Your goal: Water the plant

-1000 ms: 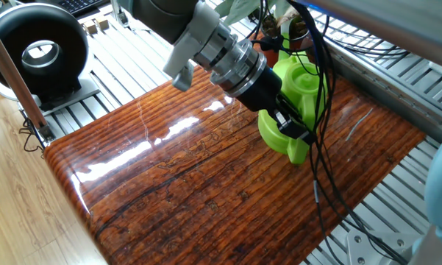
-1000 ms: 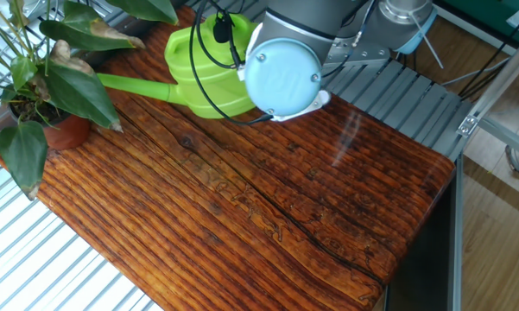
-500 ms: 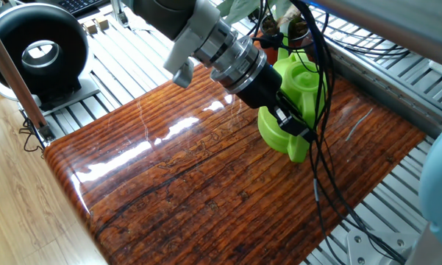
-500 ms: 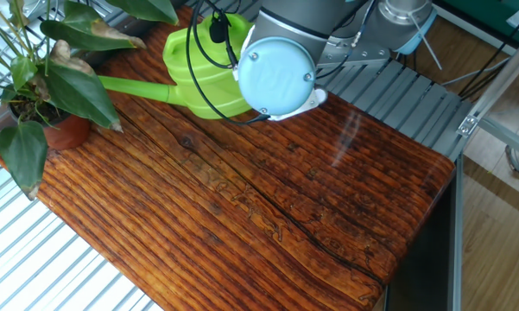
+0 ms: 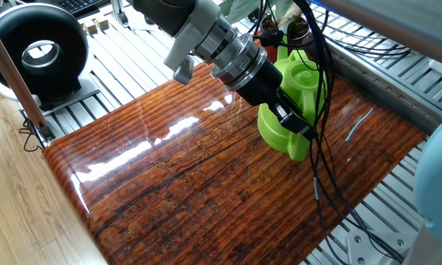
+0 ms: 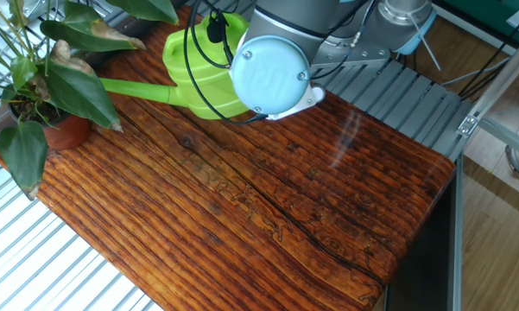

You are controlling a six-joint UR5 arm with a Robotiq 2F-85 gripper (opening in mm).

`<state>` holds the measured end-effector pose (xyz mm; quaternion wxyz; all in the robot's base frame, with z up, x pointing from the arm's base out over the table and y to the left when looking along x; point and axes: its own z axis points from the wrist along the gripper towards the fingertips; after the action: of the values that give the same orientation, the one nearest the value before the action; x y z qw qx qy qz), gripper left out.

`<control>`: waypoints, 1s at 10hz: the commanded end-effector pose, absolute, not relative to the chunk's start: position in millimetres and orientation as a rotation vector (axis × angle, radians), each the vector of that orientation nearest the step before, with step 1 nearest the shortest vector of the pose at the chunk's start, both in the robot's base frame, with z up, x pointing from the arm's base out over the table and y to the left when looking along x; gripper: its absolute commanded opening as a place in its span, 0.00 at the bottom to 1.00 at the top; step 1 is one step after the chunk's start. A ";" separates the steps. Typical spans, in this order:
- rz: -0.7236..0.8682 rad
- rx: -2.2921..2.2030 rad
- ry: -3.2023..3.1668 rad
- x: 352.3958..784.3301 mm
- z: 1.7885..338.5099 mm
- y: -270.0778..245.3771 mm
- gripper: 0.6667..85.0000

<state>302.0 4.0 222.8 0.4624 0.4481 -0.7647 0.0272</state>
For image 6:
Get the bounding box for green leafy plant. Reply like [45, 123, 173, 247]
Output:
[0, 0, 180, 202]

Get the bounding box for black cable with grey sleeve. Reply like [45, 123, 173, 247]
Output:
[310, 0, 377, 81]

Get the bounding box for wood grain board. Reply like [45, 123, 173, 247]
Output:
[0, 6, 457, 311]

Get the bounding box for terracotta plant pot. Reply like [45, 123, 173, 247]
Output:
[8, 97, 92, 151]

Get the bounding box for black floor cable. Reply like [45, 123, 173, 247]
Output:
[459, 8, 519, 101]

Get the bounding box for green board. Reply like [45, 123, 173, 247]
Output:
[440, 0, 519, 44]

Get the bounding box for black cable with plug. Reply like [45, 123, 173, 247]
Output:
[182, 0, 269, 127]

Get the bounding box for aluminium profile frame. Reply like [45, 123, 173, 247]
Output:
[451, 25, 519, 311]

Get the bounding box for silver robot mounting plate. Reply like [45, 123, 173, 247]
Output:
[310, 36, 392, 70]

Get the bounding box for thin white cable tie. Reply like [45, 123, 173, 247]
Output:
[407, 12, 442, 73]

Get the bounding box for green plastic watering can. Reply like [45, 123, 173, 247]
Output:
[98, 11, 252, 121]

